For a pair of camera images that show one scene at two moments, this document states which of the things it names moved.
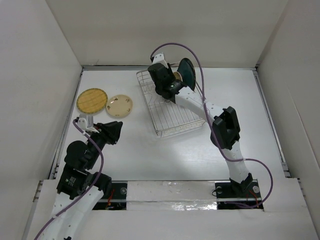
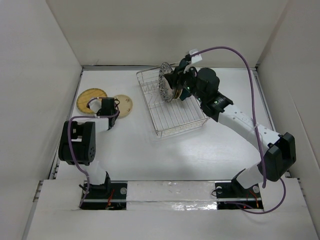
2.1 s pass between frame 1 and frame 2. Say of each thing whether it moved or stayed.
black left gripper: moved
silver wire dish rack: stayed
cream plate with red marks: stayed
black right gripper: moved
